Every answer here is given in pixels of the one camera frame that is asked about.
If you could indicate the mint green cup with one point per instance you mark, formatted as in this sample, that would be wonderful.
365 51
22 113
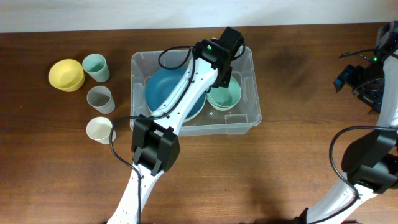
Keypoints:
96 67

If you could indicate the cream cup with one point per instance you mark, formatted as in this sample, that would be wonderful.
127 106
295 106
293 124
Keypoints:
99 129

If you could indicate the white small bowl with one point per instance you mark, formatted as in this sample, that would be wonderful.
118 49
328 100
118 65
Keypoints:
227 102

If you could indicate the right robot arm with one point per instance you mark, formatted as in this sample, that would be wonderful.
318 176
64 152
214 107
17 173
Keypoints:
368 168

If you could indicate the clear plastic storage bin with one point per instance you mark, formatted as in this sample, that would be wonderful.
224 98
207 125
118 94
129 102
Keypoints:
238 120

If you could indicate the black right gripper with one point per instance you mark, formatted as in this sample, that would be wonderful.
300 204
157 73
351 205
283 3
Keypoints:
349 76

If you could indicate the yellow small bowl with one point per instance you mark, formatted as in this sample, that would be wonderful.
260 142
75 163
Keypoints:
67 75

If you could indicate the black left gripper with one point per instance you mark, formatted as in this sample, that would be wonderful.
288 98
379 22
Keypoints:
226 78

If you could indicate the mint green small bowl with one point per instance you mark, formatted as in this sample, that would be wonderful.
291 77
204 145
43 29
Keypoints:
232 90

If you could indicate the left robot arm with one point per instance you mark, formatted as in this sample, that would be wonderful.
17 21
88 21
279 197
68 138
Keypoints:
155 141

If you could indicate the grey translucent cup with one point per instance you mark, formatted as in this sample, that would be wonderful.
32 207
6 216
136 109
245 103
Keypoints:
100 98

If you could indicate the dark blue bowl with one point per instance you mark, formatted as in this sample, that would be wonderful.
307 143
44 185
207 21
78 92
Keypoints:
160 85

